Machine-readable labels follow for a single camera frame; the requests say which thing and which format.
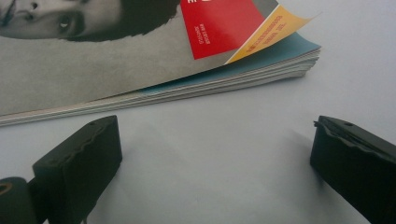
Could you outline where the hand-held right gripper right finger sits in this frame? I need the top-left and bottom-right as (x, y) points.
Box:
(309, 115), (396, 224)

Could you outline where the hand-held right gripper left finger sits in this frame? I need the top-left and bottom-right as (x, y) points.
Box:
(27, 115), (123, 224)

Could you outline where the magazine with portrait cover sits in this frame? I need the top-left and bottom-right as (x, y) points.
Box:
(0, 0), (322, 128)

